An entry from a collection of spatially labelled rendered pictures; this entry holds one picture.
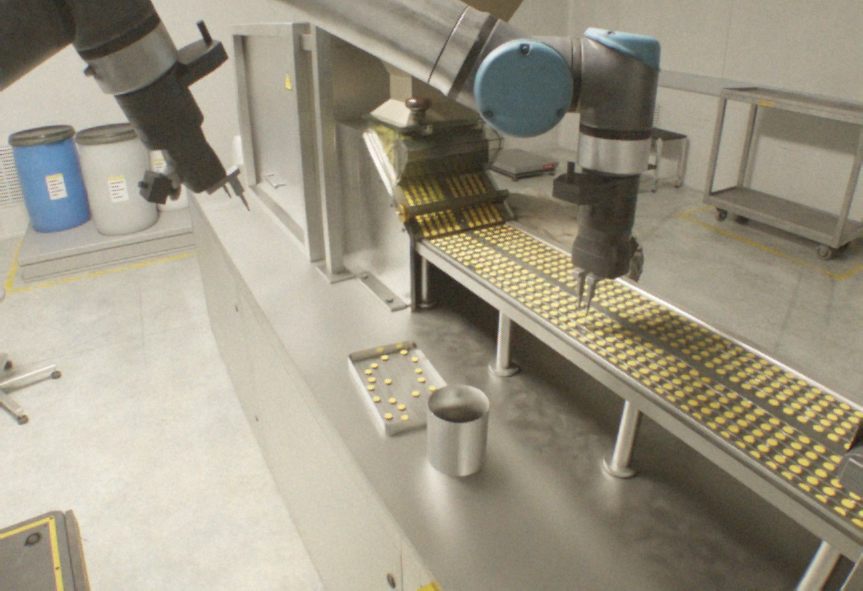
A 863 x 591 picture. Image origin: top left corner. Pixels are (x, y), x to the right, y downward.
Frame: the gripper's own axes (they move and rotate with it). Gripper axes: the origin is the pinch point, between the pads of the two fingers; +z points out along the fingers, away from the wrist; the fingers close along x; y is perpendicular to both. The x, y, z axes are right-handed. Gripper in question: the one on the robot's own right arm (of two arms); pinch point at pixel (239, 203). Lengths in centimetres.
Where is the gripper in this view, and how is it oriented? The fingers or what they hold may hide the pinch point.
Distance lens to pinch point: 76.1
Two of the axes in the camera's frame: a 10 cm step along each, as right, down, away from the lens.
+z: 2.1, 6.8, 7.1
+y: -6.8, 6.2, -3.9
